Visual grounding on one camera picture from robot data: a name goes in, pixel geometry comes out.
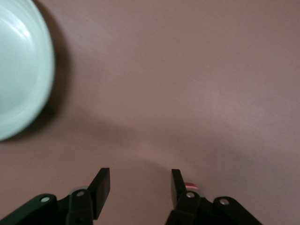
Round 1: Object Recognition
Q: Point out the brown table cover sheet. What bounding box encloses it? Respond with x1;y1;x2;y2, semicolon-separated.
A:
0;0;300;225

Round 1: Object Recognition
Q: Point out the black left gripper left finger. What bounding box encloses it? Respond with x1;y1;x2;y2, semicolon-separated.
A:
0;167;111;225

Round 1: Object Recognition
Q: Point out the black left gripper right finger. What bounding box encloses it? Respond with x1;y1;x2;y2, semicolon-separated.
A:
163;168;263;225

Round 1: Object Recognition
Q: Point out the green plate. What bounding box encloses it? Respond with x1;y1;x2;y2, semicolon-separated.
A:
0;0;56;142

